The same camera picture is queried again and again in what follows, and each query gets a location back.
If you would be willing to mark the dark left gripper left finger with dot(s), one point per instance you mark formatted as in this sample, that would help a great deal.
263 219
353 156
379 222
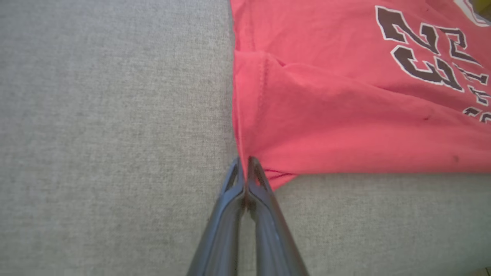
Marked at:
222 237

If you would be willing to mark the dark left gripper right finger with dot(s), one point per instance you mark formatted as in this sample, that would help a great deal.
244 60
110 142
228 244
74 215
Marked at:
274 245

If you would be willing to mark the red shirt with white trim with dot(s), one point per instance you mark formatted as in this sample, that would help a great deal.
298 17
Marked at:
345 96

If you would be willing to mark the large grey sofa seat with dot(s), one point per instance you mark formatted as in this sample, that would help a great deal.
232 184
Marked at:
115 134

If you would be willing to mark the yellow sofa back cushion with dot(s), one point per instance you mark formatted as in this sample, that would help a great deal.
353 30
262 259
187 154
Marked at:
485 5

